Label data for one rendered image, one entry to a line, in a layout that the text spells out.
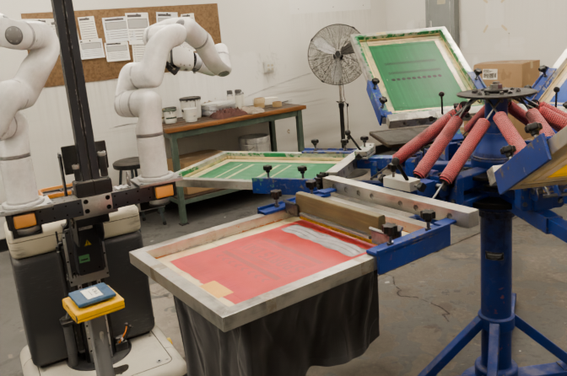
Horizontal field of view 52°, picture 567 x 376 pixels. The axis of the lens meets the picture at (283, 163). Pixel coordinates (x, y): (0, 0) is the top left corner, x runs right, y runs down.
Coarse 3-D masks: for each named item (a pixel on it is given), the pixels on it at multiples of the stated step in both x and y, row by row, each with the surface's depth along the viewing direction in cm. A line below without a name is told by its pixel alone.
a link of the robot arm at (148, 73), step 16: (160, 32) 203; (176, 32) 206; (144, 48) 205; (160, 48) 203; (128, 64) 205; (144, 64) 201; (160, 64) 202; (128, 80) 203; (144, 80) 201; (160, 80) 203
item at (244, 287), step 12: (348, 240) 181; (360, 240) 180; (312, 252) 174; (324, 252) 173; (336, 252) 173; (324, 264) 165; (336, 264) 164; (216, 276) 163; (228, 276) 162; (240, 276) 161; (288, 276) 159; (300, 276) 158; (228, 288) 154; (240, 288) 153; (252, 288) 153; (264, 288) 152; (240, 300) 147
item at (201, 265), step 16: (288, 224) 201; (304, 224) 200; (240, 240) 189; (288, 240) 186; (304, 240) 184; (192, 256) 179; (208, 256) 178; (192, 272) 167; (208, 272) 166; (224, 272) 165
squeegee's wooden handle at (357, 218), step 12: (300, 192) 201; (300, 204) 200; (312, 204) 194; (324, 204) 189; (336, 204) 184; (324, 216) 190; (336, 216) 185; (348, 216) 180; (360, 216) 175; (372, 216) 171; (384, 216) 170; (360, 228) 176
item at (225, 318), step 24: (264, 216) 202; (288, 216) 208; (168, 240) 185; (192, 240) 186; (144, 264) 168; (360, 264) 155; (168, 288) 156; (192, 288) 148; (288, 288) 143; (312, 288) 146; (216, 312) 134; (240, 312) 134; (264, 312) 138
